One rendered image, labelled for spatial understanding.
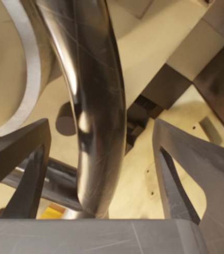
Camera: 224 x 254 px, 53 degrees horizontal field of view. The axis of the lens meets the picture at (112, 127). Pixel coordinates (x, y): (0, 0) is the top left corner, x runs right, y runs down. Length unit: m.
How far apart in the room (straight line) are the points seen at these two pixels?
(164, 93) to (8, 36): 0.95
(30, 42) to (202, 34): 0.90
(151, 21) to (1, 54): 0.19
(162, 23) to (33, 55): 0.18
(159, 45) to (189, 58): 0.75
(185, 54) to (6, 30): 0.91
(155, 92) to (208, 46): 0.30
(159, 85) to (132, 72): 0.75
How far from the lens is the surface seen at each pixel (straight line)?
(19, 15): 0.23
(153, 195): 0.93
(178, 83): 1.11
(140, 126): 1.24
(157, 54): 0.34
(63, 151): 0.43
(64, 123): 0.34
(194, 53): 1.09
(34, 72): 0.24
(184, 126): 1.00
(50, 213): 3.37
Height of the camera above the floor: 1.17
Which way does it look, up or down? 19 degrees down
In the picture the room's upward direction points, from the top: 62 degrees counter-clockwise
